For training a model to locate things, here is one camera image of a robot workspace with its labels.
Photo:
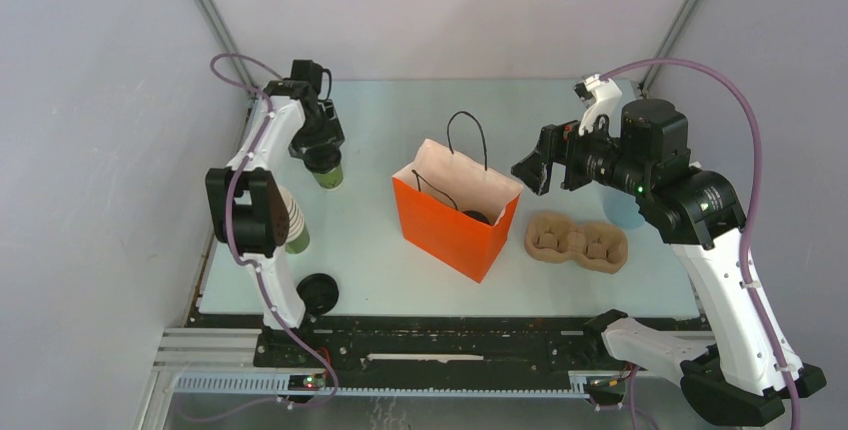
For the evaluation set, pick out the green paper coffee cup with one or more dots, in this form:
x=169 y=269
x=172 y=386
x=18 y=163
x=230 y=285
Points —
x=329 y=179

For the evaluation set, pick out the brown pulp cup carrier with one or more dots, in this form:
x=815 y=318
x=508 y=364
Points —
x=554 y=238

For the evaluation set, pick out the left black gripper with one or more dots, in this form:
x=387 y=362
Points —
x=331 y=133

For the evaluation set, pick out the blue cup of stirrers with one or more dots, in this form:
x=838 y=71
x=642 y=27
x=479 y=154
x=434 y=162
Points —
x=621 y=209

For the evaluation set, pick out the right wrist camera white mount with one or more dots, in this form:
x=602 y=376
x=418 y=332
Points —
x=600 y=98

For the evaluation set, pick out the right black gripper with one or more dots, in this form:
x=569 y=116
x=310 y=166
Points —
x=554 y=139

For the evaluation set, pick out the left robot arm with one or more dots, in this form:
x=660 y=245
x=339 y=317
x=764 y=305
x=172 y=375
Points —
x=256 y=217

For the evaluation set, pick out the orange paper bag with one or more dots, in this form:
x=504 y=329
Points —
x=431 y=193

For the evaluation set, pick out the stack of paper cups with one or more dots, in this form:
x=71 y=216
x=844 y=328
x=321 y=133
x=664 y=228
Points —
x=298 y=238

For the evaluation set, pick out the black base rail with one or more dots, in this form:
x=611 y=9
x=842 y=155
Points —
x=488 y=354

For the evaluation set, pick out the stack of black lids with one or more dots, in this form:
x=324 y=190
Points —
x=319 y=292

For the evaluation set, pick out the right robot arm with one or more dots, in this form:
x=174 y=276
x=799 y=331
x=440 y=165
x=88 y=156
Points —
x=745 y=377

